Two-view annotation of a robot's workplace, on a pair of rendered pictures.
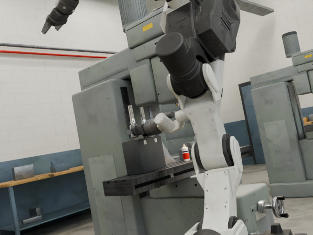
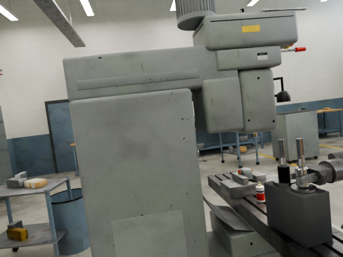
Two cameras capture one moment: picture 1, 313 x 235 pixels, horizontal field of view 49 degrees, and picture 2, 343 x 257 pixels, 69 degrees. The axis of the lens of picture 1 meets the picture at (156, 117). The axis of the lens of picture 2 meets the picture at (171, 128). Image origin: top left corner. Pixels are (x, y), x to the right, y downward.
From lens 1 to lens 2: 2.12 m
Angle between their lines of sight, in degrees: 52
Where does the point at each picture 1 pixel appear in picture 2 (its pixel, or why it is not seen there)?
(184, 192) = not seen: hidden behind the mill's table
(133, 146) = (322, 202)
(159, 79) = (252, 100)
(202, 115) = not seen: outside the picture
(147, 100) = (233, 126)
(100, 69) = (132, 66)
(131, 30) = (220, 24)
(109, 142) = (174, 190)
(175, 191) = not seen: hidden behind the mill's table
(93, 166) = (126, 233)
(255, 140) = (57, 152)
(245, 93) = (51, 110)
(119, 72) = (179, 79)
